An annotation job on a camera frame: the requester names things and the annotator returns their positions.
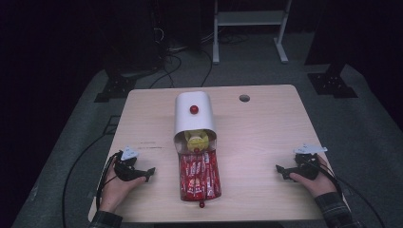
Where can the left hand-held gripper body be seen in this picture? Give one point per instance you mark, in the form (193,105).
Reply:
(125,169)

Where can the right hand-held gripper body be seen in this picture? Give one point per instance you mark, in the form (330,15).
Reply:
(306,166)

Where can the person's right hand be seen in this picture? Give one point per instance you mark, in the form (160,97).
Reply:
(318,183)

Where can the person's left hand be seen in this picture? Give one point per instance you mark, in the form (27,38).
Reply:
(118,189)

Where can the bundle of red snack packets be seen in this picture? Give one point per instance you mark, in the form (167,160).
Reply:
(199,177)

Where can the clear plastic drawer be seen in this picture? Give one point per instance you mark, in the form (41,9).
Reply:
(199,177)

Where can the yellow round snack packet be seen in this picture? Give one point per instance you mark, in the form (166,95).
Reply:
(196,141)

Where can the white storage box cover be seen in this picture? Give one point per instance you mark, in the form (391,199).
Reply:
(194,118)

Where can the black stand base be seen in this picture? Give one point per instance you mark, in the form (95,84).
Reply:
(115,88)
(332,84)

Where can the white metal stand frame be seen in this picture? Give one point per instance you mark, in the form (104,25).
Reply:
(250,19)

